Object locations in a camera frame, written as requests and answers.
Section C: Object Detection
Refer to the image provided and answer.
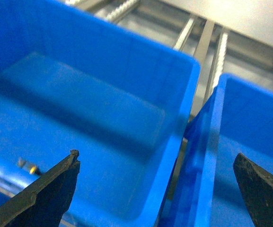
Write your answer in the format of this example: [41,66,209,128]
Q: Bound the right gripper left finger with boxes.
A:
[0,149,80,227]

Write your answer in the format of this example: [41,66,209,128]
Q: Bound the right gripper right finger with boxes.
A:
[233,153,273,227]

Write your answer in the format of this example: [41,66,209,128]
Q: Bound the yellow mushroom push button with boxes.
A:
[17,157,42,176]

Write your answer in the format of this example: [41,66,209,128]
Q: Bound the right blue storage bin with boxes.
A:
[160,73,273,227]

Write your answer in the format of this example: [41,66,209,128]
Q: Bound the blue storage bin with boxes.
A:
[160,73,273,227]
[0,0,200,227]

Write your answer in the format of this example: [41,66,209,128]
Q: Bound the left blue storage bin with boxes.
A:
[0,0,200,227]

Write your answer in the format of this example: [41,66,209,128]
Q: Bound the metal shelf rack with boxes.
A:
[62,0,273,227]

